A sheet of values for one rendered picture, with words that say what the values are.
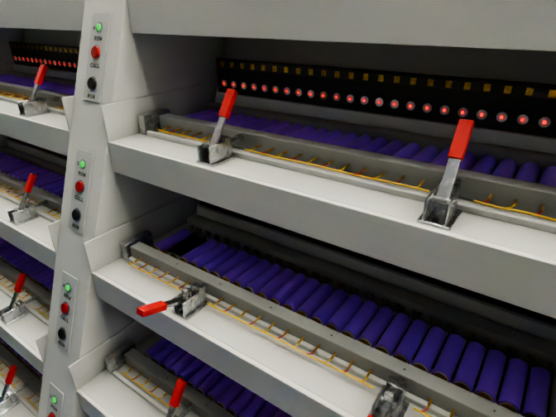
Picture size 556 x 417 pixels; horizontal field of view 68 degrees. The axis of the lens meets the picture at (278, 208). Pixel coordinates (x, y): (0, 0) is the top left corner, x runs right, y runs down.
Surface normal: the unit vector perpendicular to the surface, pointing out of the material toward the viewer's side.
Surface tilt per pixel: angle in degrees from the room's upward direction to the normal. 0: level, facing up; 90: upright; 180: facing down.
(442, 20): 110
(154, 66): 90
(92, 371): 90
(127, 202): 90
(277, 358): 21
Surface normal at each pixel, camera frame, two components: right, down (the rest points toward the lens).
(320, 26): -0.58, 0.37
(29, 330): -0.01, -0.90
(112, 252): 0.82, 0.25
